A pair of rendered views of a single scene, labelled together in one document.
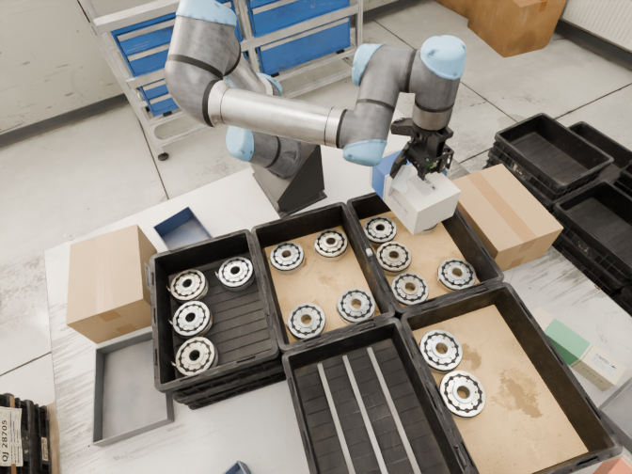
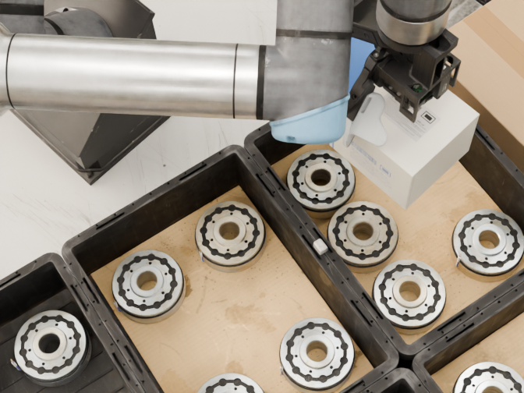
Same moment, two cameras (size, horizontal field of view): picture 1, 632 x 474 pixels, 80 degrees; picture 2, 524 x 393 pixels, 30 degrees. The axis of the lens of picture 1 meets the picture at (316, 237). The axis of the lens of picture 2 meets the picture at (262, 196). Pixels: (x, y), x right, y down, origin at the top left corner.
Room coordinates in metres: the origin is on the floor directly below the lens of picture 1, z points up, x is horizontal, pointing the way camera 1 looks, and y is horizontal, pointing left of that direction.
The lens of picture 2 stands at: (0.08, 0.10, 2.16)
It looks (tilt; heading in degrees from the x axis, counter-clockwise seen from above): 63 degrees down; 341
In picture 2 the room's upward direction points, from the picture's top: 5 degrees counter-clockwise
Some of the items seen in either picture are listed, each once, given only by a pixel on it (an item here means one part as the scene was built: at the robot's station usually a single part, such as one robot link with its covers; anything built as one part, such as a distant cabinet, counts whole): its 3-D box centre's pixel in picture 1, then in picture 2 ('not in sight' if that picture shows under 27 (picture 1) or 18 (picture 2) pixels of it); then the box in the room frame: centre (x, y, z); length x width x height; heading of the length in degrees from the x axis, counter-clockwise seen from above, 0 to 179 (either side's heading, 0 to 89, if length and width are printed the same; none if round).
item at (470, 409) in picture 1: (462, 392); not in sight; (0.19, -0.29, 0.86); 0.10 x 0.10 x 0.01
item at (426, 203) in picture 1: (411, 187); (381, 114); (0.63, -0.25, 1.10); 0.20 x 0.12 x 0.09; 21
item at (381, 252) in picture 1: (393, 256); (362, 232); (0.58, -0.22, 0.86); 0.10 x 0.10 x 0.01
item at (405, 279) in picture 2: (410, 287); (409, 292); (0.47, -0.24, 0.86); 0.05 x 0.05 x 0.01
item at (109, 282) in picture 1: (117, 282); not in sight; (0.68, 0.66, 0.78); 0.30 x 0.22 x 0.16; 13
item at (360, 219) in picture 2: (393, 255); (362, 231); (0.58, -0.22, 0.86); 0.05 x 0.05 x 0.01
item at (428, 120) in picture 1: (434, 110); (415, 5); (0.61, -0.26, 1.33); 0.08 x 0.08 x 0.05
